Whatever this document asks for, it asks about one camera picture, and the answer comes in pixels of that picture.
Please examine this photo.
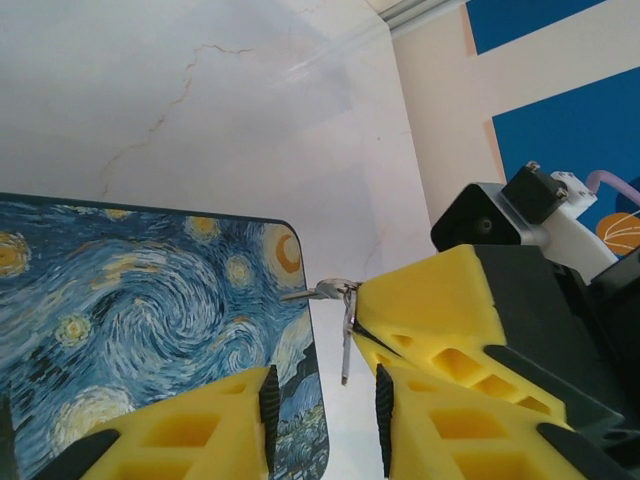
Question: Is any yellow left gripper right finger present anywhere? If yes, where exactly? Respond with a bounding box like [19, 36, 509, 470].
[374, 362, 632, 480]

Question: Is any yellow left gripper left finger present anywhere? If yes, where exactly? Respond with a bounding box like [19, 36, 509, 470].
[29, 363, 281, 480]

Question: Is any silver key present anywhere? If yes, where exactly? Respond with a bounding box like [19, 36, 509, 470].
[339, 292, 359, 387]
[281, 280, 346, 304]

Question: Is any starry night print mat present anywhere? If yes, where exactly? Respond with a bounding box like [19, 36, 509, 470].
[0, 192, 332, 480]

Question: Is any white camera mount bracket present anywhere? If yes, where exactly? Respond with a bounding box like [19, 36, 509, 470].
[542, 169, 622, 275]

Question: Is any black silver wrist camera box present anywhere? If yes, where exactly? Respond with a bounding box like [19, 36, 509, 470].
[430, 181, 549, 251]

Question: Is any black camera cable plug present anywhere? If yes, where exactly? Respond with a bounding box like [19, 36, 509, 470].
[501, 161, 569, 227]

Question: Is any purple cable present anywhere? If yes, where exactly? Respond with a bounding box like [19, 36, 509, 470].
[584, 169, 640, 207]

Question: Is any aluminium rail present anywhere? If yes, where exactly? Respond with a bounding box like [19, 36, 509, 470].
[375, 0, 472, 37]

